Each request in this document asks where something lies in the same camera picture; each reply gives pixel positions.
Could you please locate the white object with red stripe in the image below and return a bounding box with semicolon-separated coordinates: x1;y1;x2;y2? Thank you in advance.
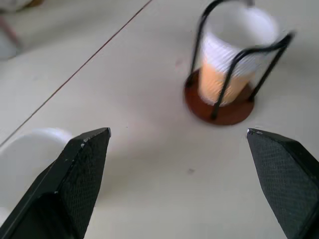
0;0;45;60

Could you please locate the white and orange paper cup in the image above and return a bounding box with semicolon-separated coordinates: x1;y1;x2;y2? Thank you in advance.
198;5;280;107

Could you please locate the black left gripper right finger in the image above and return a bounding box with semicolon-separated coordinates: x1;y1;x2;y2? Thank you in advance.
246;127;319;239

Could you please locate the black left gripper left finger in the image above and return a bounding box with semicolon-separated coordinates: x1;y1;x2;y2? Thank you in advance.
0;127;112;239

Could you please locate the black wire cup holder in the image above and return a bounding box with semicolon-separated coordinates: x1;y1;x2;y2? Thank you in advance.
183;0;296;126

